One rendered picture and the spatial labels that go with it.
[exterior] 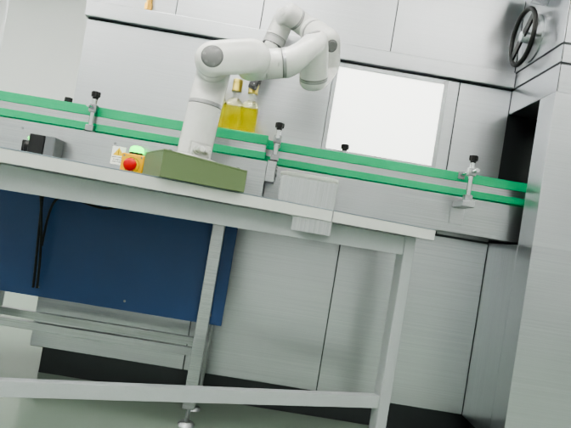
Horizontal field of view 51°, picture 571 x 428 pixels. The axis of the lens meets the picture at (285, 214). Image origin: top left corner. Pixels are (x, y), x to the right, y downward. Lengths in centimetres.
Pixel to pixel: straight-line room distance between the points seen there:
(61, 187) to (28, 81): 419
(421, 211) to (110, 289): 106
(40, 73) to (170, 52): 344
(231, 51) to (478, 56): 113
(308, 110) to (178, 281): 79
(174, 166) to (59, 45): 424
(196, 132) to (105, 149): 45
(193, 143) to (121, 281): 59
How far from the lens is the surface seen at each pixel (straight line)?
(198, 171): 156
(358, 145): 223
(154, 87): 232
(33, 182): 156
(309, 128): 222
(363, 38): 236
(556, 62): 215
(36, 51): 577
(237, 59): 161
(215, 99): 167
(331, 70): 188
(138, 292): 199
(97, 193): 157
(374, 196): 204
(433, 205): 208
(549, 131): 206
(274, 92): 224
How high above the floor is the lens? 66
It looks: 2 degrees up
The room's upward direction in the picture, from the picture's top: 9 degrees clockwise
